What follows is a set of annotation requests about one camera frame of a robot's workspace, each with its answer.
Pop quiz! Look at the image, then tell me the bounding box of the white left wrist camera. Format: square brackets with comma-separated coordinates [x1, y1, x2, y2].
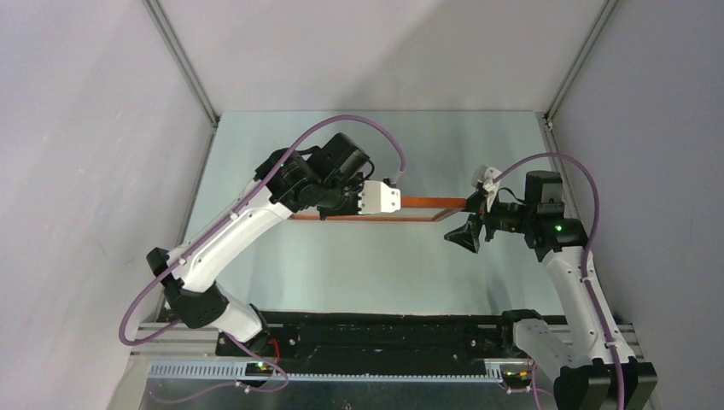
[358, 180, 401, 215]

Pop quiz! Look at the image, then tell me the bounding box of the wooden picture frame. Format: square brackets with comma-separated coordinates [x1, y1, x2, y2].
[325, 196, 466, 223]

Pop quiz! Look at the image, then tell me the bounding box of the aluminium front rail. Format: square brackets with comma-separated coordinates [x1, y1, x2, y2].
[131, 323, 644, 359]

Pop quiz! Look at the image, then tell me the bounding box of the aluminium rail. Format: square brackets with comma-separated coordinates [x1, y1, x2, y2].
[141, 0, 220, 324]
[540, 0, 621, 311]
[131, 323, 644, 359]

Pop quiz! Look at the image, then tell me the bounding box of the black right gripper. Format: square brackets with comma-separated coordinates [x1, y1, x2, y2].
[443, 190, 534, 254]

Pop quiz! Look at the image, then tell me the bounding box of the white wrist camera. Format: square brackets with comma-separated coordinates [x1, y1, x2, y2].
[358, 180, 401, 215]
[470, 165, 502, 211]

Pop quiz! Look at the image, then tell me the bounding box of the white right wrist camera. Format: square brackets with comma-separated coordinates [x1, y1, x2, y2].
[470, 165, 502, 211]

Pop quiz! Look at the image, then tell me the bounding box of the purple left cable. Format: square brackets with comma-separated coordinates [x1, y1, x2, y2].
[117, 114, 407, 407]

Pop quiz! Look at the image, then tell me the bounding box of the aluminium rail left side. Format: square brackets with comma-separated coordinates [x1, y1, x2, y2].
[141, 0, 220, 324]

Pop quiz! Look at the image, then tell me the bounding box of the grey slotted cable duct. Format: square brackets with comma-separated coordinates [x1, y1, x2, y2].
[148, 360, 503, 384]

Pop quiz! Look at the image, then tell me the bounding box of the aluminium rail right side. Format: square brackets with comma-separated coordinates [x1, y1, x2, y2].
[540, 0, 621, 311]

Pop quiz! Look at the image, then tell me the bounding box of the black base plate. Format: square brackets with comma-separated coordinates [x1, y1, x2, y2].
[215, 309, 553, 376]

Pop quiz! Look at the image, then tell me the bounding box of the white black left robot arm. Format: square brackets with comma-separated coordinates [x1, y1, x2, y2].
[147, 132, 370, 356]

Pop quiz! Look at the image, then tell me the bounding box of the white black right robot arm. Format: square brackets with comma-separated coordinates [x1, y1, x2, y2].
[444, 166, 657, 409]

